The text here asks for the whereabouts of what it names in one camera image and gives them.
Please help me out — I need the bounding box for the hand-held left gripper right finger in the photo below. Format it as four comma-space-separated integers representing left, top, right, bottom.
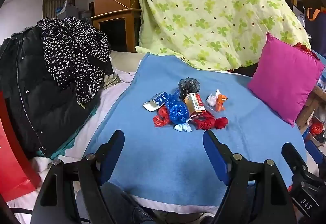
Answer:
203, 130, 298, 224

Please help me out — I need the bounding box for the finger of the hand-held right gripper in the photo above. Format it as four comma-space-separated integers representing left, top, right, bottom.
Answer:
304, 139, 326, 166
281, 142, 311, 182

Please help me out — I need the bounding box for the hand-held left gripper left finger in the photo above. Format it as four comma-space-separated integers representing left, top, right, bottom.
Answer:
30, 129, 125, 224

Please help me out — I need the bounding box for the orange white plastic bag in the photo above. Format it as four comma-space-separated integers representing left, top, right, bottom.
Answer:
205, 89, 229, 112

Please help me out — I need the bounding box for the large red plastic bag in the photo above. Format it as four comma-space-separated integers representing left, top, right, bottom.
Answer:
192, 111, 229, 130

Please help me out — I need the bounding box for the wooden stool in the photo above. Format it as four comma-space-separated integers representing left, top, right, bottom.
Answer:
295, 86, 326, 130

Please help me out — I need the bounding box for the person's leg in jeans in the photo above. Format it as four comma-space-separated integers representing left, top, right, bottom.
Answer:
76, 183, 153, 224

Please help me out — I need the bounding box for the teal cloth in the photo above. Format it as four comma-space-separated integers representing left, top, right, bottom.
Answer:
50, 107, 102, 161

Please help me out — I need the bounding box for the blue blanket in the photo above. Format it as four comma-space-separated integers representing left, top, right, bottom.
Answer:
83, 52, 306, 208

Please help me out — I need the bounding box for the orange medicine box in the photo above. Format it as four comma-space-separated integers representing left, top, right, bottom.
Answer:
183, 93, 206, 117

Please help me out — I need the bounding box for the blue plastic bag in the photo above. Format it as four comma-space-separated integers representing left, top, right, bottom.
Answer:
165, 89, 190, 125

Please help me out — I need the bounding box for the small red plastic bag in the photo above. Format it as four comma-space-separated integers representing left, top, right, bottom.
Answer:
153, 107, 170, 128

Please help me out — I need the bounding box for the blue white packet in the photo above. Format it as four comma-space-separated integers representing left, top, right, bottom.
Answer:
143, 91, 169, 112

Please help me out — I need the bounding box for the small patterned cloth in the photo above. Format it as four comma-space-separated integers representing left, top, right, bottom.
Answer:
103, 74, 122, 90

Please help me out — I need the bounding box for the black plastic bag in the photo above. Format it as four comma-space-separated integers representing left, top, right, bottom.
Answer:
178, 77, 201, 100

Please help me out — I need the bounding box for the magenta pillow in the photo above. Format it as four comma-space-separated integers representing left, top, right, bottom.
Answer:
248, 31, 325, 128

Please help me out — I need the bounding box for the red paper bag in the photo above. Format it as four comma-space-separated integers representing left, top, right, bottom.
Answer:
0, 91, 42, 203

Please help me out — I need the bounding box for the black puffer jacket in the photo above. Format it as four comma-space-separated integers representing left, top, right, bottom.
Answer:
0, 26, 114, 161

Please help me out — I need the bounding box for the black white floral garment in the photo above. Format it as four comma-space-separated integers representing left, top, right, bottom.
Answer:
37, 17, 110, 105

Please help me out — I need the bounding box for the green floral quilt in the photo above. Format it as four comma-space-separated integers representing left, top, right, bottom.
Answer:
135, 0, 312, 71

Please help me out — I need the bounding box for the dark bag with orange straps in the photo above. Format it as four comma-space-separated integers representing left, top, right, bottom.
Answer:
304, 0, 326, 56

